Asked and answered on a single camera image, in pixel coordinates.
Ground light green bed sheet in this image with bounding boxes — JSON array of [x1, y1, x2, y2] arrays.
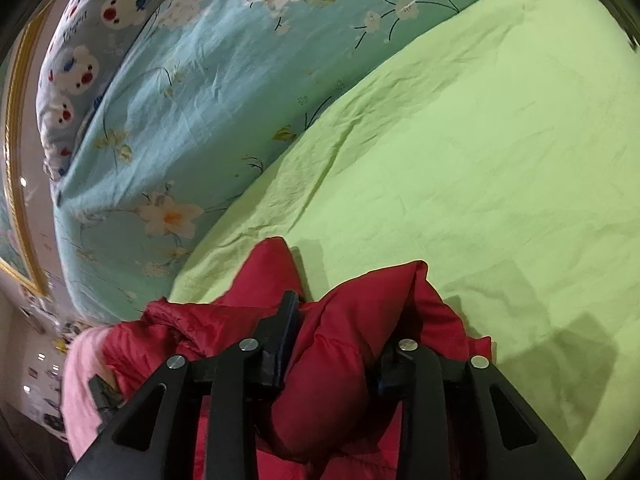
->
[[170, 0, 640, 467]]

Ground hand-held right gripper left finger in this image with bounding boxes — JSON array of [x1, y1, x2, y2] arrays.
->
[[65, 290, 303, 480]]

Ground red puffer jacket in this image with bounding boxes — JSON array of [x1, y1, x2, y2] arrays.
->
[[102, 237, 495, 480]]

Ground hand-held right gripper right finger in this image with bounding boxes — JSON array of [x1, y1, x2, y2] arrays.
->
[[377, 337, 587, 480]]

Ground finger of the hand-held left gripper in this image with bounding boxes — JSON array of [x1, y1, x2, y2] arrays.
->
[[88, 374, 127, 415]]

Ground gold framed picture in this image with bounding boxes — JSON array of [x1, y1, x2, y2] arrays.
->
[[0, 0, 57, 297]]

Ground pink quilt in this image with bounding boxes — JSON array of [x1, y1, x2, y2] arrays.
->
[[60, 327, 132, 462]]

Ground teal floral quilt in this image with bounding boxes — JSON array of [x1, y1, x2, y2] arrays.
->
[[52, 0, 547, 325]]

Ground cartoon print pillow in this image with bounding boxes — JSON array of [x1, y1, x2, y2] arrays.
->
[[37, 0, 202, 182]]

